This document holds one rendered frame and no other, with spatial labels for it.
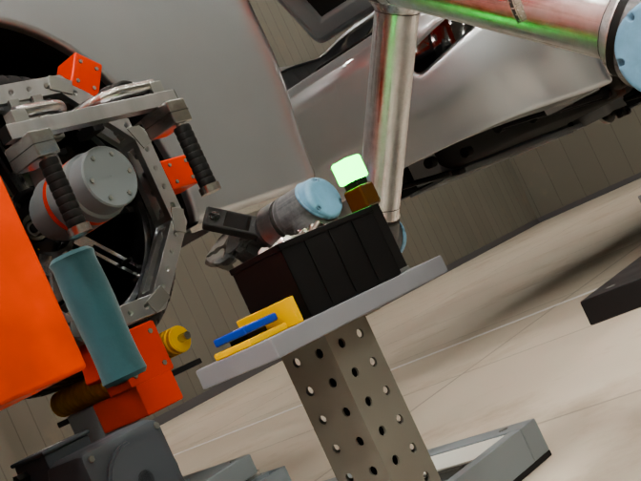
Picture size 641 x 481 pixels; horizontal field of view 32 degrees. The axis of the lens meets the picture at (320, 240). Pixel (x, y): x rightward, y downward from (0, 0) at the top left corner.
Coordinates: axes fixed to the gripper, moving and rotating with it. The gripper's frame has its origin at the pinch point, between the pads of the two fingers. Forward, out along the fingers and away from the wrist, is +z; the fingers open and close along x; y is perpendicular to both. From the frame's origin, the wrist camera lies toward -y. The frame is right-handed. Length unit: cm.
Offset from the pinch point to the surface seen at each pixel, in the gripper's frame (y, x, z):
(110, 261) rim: -15.0, -2.8, 14.3
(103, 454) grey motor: -22, -60, -22
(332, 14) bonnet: 133, 304, 170
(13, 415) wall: 197, 227, 606
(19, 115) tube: -53, -5, -17
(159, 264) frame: -8.4, -4.3, 4.2
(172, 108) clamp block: -25.6, 14.3, -18.9
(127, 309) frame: -12.9, -17.8, 4.1
